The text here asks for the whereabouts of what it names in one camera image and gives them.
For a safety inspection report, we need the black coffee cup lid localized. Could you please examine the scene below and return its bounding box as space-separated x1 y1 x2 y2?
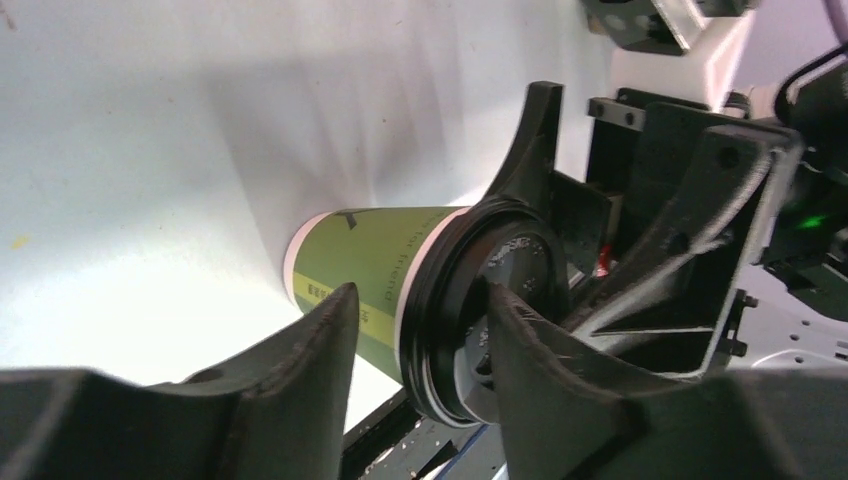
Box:
398 197 570 428

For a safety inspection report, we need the green paper coffee cup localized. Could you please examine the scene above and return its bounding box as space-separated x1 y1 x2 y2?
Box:
283 206 468 383

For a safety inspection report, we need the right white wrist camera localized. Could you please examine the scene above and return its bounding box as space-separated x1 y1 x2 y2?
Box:
581 0 760 112

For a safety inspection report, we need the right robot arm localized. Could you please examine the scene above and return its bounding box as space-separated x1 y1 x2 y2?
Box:
490 50 847 381

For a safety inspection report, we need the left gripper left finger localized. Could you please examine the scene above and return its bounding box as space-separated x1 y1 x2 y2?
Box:
1 283 359 479

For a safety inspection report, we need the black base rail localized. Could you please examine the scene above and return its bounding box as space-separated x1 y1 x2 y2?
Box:
339 391 508 479

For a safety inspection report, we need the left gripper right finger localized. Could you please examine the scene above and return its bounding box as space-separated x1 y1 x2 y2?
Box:
488 285 847 479

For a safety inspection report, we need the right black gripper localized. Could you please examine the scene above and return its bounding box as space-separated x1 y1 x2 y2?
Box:
482 81 805 379

